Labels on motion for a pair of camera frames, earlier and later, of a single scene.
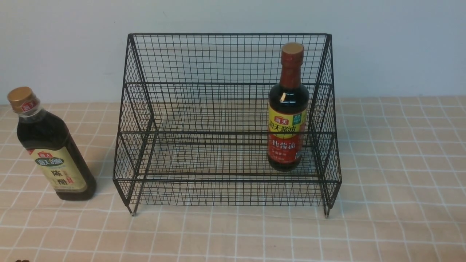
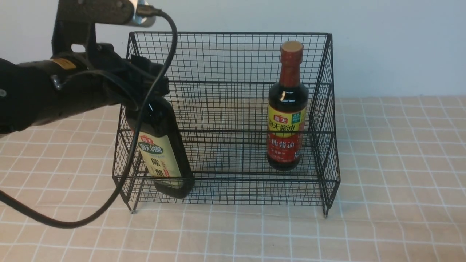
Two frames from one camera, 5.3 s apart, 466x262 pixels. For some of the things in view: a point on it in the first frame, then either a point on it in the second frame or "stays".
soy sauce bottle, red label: x=288 y=114 stays
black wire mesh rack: x=227 y=119 stays
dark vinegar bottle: x=49 y=141 to x=162 y=146
